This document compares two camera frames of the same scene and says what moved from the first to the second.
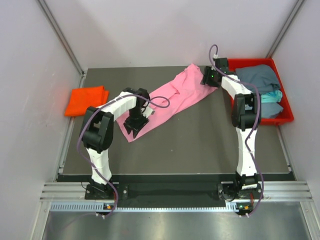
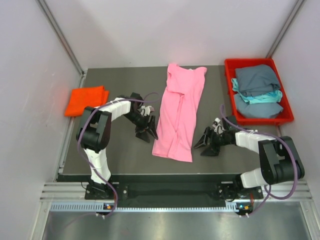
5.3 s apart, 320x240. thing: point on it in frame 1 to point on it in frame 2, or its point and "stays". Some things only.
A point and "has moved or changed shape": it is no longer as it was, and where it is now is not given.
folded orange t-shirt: [81, 99] stays
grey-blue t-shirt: [267, 81] stays
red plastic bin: [287, 115] stays
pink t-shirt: [171, 99] has moved or changed shape
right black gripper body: [210, 78] to [217, 140]
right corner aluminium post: [298, 4] stays
